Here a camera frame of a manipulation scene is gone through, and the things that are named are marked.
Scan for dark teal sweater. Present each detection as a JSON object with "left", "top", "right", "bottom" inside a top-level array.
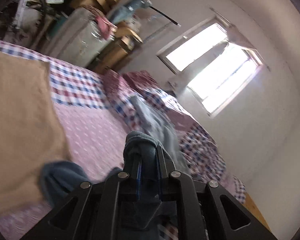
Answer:
[{"left": 38, "top": 130, "right": 180, "bottom": 240}]

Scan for clear plastic storage bag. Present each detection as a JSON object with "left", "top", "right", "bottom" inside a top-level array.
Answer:
[{"left": 42, "top": 7, "right": 114, "bottom": 68}]

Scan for window with curtain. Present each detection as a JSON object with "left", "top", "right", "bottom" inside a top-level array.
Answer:
[{"left": 157, "top": 16, "right": 264, "bottom": 116}]

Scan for bicycle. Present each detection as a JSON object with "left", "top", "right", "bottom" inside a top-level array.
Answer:
[{"left": 0, "top": 0, "right": 48, "bottom": 47}]

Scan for plaid folded quilt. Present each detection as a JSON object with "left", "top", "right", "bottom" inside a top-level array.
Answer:
[{"left": 104, "top": 70, "right": 228, "bottom": 183}]

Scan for tan brown garment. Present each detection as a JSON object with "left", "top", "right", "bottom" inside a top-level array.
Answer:
[{"left": 0, "top": 52, "right": 70, "bottom": 214}]

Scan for wooden headboard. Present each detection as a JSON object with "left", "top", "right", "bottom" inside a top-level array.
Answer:
[{"left": 243, "top": 192, "right": 270, "bottom": 231}]

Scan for black clothes rack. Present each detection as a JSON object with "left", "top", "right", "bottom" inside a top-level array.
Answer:
[{"left": 129, "top": 0, "right": 182, "bottom": 43}]

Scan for plaid bed sheet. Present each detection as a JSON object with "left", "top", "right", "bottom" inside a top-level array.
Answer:
[{"left": 0, "top": 38, "right": 247, "bottom": 240}]

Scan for grey trousers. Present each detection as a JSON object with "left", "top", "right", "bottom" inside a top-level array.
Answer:
[{"left": 129, "top": 95, "right": 190, "bottom": 175}]

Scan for cardboard boxes stack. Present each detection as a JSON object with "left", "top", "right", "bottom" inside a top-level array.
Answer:
[{"left": 70, "top": 0, "right": 143, "bottom": 73}]

